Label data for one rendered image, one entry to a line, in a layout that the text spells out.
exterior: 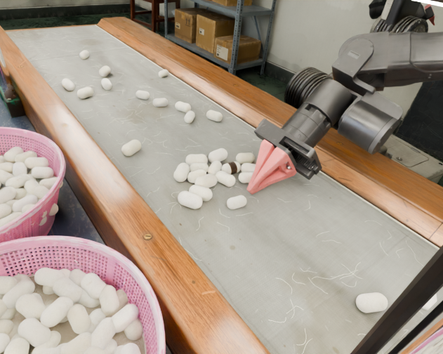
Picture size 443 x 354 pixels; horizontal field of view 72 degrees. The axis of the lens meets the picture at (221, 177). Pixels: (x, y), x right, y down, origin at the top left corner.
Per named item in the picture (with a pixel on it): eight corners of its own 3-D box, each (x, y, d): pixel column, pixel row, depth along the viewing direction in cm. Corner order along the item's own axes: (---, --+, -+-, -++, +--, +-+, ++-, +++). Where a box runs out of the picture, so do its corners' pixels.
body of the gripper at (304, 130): (306, 159, 41) (342, 119, 41) (254, 126, 47) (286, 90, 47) (314, 178, 47) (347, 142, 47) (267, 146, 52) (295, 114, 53)
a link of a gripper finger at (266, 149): (264, 203, 41) (310, 151, 41) (230, 175, 45) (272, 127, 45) (278, 217, 47) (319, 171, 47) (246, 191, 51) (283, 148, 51)
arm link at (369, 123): (356, 67, 51) (356, 34, 44) (423, 100, 46) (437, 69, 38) (309, 123, 52) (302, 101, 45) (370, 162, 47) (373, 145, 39)
